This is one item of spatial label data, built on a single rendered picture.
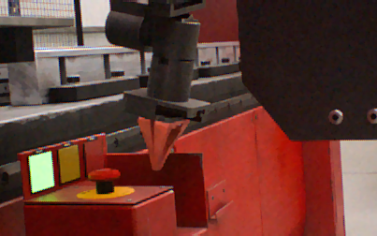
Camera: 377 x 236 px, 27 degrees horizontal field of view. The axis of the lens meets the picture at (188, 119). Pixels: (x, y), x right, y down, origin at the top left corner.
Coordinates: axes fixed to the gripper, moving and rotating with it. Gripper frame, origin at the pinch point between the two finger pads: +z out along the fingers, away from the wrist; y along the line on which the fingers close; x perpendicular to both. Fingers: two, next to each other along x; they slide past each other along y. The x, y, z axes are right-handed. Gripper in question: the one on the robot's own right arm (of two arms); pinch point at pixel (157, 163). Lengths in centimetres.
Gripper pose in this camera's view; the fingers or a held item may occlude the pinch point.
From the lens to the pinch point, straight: 107.5
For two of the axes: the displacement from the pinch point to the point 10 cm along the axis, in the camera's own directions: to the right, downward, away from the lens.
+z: -1.5, 9.7, 1.9
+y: -8.9, -2.2, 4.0
